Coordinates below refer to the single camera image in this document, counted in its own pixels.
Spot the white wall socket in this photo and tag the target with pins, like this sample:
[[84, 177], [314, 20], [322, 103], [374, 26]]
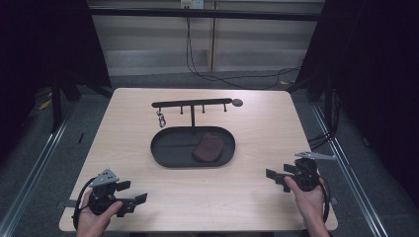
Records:
[[192, 4]]

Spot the metal floor rail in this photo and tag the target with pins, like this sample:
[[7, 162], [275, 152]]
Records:
[[33, 171], [349, 171]]

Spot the yellow floor scrap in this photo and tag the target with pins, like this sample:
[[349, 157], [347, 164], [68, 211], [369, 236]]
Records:
[[45, 104]]

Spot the black horizontal metal bar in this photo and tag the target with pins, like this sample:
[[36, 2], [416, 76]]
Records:
[[204, 14]]

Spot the person's left hand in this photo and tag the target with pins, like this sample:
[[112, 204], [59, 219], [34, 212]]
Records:
[[92, 223]]

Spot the black curtain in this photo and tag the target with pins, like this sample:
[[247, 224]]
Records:
[[378, 65], [39, 49]]

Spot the black key rack with tray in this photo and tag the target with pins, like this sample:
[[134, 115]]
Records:
[[171, 148]]

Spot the person's right hand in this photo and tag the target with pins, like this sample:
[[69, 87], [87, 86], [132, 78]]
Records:
[[308, 202]]

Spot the brown leather wallet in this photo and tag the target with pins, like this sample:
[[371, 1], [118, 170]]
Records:
[[208, 148]]

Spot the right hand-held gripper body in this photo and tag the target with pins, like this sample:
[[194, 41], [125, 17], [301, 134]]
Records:
[[306, 174]]

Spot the small black floor piece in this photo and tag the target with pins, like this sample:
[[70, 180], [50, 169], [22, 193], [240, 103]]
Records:
[[81, 138]]

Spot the black stand leg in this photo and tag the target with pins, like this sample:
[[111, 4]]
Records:
[[56, 105]]

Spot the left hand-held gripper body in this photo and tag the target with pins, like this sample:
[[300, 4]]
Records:
[[103, 197]]

